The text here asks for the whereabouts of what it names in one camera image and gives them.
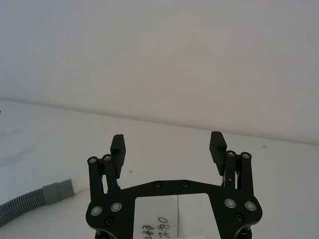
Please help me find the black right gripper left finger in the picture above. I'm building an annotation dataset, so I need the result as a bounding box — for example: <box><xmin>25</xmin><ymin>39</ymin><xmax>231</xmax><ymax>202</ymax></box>
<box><xmin>87</xmin><ymin>134</ymin><xmax>127</xmax><ymax>200</ymax></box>

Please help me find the grey corrugated hose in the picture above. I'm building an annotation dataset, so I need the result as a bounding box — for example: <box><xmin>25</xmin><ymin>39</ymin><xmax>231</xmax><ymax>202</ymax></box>
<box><xmin>0</xmin><ymin>178</ymin><xmax>75</xmax><ymax>226</ymax></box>

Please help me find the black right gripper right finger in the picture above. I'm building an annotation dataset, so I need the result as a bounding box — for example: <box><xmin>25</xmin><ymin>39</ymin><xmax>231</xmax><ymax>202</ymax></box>
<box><xmin>209</xmin><ymin>131</ymin><xmax>255</xmax><ymax>197</ymax></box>

